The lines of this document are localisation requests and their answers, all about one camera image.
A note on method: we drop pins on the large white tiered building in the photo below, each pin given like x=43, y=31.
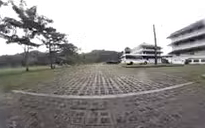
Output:
x=193, y=40

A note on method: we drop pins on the white bus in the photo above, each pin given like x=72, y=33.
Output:
x=134, y=60

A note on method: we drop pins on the pale curved kerb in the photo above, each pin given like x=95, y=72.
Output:
x=103, y=96

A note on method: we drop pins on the grass field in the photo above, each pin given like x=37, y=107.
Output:
x=20, y=75

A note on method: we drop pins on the wide-crowned tree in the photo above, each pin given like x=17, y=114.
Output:
x=26, y=33

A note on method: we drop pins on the small white tiered building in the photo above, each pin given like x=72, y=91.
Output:
x=146, y=51

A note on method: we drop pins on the dark pole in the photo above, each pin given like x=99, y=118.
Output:
x=155, y=46

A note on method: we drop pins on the grid paver path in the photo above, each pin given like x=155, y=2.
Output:
x=100, y=106

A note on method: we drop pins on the slim-trunked tree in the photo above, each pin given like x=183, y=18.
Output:
x=51, y=43

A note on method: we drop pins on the small dark tree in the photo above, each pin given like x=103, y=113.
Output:
x=70, y=53

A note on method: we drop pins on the grass verge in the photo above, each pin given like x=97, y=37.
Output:
x=186, y=70

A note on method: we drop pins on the wooded hill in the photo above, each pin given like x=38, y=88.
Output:
x=96, y=56

